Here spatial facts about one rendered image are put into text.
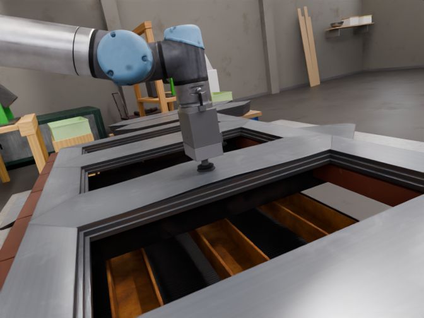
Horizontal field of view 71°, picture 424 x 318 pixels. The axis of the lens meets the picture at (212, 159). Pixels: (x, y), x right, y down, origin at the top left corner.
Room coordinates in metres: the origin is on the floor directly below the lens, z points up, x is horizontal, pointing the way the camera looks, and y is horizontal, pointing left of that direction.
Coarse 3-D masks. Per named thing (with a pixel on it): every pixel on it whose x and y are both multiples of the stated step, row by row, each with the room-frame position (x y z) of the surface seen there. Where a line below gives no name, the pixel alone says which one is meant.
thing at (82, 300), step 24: (96, 144) 1.23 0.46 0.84; (120, 144) 1.25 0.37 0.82; (96, 168) 0.90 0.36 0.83; (264, 168) 0.61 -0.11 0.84; (288, 168) 0.62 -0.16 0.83; (312, 168) 0.63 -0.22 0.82; (360, 168) 0.57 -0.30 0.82; (384, 168) 0.53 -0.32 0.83; (192, 192) 0.55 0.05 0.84; (216, 192) 0.56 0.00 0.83; (120, 216) 0.50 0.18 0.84; (144, 216) 0.51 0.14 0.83
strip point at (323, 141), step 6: (288, 138) 0.82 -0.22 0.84; (294, 138) 0.81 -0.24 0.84; (300, 138) 0.80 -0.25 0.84; (306, 138) 0.79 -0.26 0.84; (312, 138) 0.78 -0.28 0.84; (318, 138) 0.77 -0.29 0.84; (324, 138) 0.76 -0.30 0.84; (330, 138) 0.75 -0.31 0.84; (318, 144) 0.71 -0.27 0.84; (324, 144) 0.70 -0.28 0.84; (330, 144) 0.70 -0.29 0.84
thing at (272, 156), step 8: (240, 152) 0.75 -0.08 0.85; (248, 152) 0.74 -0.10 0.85; (256, 152) 0.73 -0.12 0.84; (264, 152) 0.72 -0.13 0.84; (272, 152) 0.71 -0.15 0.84; (280, 152) 0.70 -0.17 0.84; (264, 160) 0.66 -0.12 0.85; (272, 160) 0.65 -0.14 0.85; (280, 160) 0.64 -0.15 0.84; (288, 160) 0.63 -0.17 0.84
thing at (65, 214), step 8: (72, 200) 0.61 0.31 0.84; (56, 208) 0.58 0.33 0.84; (64, 208) 0.57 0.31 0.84; (72, 208) 0.56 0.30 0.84; (48, 216) 0.54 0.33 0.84; (56, 216) 0.54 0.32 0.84; (64, 216) 0.53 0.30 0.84; (72, 216) 0.52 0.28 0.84; (48, 224) 0.51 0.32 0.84; (56, 224) 0.50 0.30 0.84; (64, 224) 0.50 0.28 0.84; (72, 224) 0.49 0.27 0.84
